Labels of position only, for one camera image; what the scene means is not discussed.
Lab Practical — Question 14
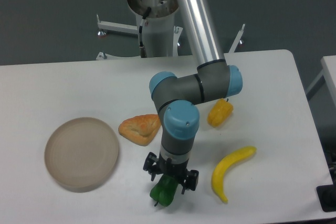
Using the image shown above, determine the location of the yellow toy bell pepper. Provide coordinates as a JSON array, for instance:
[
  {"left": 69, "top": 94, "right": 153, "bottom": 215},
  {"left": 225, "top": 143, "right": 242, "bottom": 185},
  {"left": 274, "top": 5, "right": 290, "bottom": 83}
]
[{"left": 207, "top": 99, "right": 234, "bottom": 127}]

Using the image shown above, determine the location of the white side table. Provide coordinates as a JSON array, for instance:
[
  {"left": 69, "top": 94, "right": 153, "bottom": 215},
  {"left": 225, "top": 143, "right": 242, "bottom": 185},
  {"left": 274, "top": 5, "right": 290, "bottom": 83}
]
[{"left": 305, "top": 55, "right": 336, "bottom": 105}]

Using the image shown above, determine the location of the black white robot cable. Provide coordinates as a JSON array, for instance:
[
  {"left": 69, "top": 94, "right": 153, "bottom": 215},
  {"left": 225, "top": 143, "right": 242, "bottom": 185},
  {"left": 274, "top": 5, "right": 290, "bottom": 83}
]
[{"left": 138, "top": 7, "right": 152, "bottom": 58}]

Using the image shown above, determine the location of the black device at table edge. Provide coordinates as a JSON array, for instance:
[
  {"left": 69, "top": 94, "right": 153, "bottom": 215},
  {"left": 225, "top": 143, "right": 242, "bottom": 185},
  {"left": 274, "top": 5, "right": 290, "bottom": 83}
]
[{"left": 316, "top": 185, "right": 335, "bottom": 212}]

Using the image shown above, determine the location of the green toy bell pepper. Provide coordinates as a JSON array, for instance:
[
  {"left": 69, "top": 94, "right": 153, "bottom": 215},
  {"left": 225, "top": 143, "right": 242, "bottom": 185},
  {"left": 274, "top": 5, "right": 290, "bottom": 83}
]
[{"left": 150, "top": 175, "right": 178, "bottom": 207}]

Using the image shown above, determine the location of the beige round plate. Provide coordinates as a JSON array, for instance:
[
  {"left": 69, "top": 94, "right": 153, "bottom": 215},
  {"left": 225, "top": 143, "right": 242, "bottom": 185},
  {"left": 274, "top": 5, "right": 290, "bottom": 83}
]
[{"left": 44, "top": 118, "right": 119, "bottom": 193}]

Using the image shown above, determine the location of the toy pastry turnover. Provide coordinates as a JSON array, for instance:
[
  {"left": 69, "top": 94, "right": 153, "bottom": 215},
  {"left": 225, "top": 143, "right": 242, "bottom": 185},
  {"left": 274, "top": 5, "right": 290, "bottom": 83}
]
[{"left": 118, "top": 114, "right": 161, "bottom": 146}]

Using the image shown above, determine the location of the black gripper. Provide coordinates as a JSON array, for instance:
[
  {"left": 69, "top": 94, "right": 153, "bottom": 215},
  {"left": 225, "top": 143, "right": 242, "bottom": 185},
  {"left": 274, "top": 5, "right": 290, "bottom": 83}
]
[{"left": 143, "top": 152, "right": 199, "bottom": 195}]

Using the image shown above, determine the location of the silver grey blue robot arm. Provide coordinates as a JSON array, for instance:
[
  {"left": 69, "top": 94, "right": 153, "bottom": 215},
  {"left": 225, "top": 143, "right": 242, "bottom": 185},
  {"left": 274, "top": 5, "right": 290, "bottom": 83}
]
[{"left": 128, "top": 0, "right": 243, "bottom": 191}]

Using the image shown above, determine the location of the yellow toy banana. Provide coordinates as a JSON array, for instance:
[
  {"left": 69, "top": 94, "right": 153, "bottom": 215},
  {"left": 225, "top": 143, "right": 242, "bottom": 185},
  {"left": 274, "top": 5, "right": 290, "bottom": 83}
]
[{"left": 211, "top": 146, "right": 257, "bottom": 204}]

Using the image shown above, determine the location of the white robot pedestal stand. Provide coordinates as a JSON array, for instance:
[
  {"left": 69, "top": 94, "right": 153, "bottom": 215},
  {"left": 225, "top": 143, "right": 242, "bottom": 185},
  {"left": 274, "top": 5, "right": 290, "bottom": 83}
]
[{"left": 95, "top": 0, "right": 246, "bottom": 61}]

